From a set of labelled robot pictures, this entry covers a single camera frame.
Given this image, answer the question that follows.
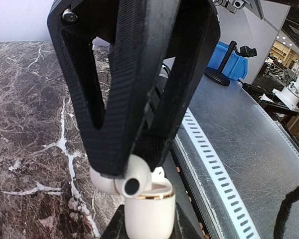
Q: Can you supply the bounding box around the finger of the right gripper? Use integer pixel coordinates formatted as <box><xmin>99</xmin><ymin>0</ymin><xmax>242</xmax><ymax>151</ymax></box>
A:
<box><xmin>47</xmin><ymin>0</ymin><xmax>179</xmax><ymax>178</ymax></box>
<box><xmin>139</xmin><ymin>0</ymin><xmax>220</xmax><ymax>171</ymax></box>

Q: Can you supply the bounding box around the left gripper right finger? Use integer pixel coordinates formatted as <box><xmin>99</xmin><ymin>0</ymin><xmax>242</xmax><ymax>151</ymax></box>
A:
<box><xmin>173</xmin><ymin>202</ymin><xmax>202</xmax><ymax>239</ymax></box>

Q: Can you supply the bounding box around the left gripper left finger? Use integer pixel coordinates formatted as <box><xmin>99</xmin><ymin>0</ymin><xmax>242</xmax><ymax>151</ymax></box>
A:
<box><xmin>100</xmin><ymin>205</ymin><xmax>126</xmax><ymax>239</ymax></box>

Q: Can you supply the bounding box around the beige earbud charging case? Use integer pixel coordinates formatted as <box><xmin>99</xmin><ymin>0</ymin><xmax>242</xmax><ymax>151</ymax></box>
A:
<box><xmin>89</xmin><ymin>166</ymin><xmax>176</xmax><ymax>239</ymax></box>

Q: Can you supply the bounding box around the white earbud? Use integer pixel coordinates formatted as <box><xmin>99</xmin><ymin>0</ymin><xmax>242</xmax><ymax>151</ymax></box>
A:
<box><xmin>114</xmin><ymin>154</ymin><xmax>151</xmax><ymax>198</ymax></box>

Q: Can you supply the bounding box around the black round base stand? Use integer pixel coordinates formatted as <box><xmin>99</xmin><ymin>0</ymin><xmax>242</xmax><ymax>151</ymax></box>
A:
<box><xmin>205</xmin><ymin>41</ymin><xmax>258</xmax><ymax>87</ymax></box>

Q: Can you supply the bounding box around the blue plastic storage bin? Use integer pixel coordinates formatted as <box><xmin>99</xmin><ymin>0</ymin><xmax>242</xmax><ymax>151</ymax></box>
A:
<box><xmin>207</xmin><ymin>41</ymin><xmax>248</xmax><ymax>81</ymax></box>

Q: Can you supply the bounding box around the black front table rail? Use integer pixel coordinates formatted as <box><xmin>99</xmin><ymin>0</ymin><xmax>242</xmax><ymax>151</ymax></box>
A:
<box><xmin>163</xmin><ymin>139</ymin><xmax>224</xmax><ymax>239</ymax></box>

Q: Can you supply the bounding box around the grey slotted cable duct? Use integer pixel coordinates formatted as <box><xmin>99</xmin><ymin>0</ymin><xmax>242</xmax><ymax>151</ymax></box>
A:
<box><xmin>175</xmin><ymin>109</ymin><xmax>260</xmax><ymax>239</ymax></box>

